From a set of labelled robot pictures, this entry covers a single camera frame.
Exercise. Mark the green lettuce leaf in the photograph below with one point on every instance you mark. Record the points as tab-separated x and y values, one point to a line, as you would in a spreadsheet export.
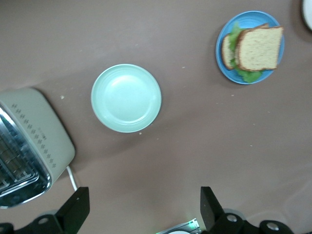
249	75

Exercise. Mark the beige chrome-topped toaster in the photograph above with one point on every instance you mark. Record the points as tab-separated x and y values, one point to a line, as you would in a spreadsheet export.
36	126

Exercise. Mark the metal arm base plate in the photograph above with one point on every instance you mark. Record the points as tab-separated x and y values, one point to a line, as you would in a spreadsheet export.
190	224

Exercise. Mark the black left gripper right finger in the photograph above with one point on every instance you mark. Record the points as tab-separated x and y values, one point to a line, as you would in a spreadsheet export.
219	221

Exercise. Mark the light green plate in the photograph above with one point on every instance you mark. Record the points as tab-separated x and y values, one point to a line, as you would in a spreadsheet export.
126	97

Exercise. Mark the blue plate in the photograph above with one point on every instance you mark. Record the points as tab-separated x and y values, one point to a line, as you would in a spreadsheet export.
273	74

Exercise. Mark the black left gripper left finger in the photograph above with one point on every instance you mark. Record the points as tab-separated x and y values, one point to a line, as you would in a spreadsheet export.
63	214

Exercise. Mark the beige plate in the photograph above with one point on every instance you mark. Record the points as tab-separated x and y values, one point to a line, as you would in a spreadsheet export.
307	14

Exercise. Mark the brown bread slice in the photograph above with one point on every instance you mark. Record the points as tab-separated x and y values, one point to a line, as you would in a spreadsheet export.
259	48
226	52

